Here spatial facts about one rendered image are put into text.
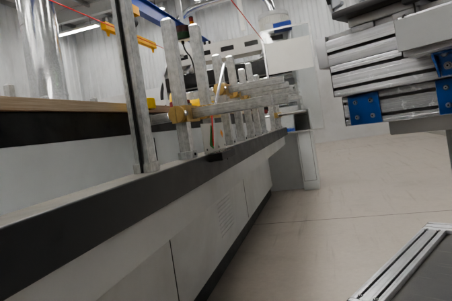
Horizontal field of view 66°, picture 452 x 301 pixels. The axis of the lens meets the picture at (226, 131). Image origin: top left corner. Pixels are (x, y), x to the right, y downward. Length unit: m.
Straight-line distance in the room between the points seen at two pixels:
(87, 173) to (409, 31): 0.83
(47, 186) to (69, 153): 0.11
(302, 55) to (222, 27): 7.23
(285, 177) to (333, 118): 6.30
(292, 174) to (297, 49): 1.35
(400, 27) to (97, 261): 0.76
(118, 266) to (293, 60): 3.30
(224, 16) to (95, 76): 4.77
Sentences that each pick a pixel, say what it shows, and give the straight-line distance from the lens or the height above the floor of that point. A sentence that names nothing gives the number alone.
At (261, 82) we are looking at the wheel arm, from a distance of 1.54.
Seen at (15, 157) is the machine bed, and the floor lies 0.78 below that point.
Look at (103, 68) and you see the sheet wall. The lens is 12.44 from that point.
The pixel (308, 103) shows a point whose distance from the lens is 3.76.
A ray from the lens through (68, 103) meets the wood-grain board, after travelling 0.94.
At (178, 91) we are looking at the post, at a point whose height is 0.90.
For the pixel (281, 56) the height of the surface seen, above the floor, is 1.45.
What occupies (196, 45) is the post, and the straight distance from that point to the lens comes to 1.32.
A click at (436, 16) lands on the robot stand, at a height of 0.93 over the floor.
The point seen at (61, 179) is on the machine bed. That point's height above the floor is 0.71.
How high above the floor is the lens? 0.77
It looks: level
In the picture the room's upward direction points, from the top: 9 degrees counter-clockwise
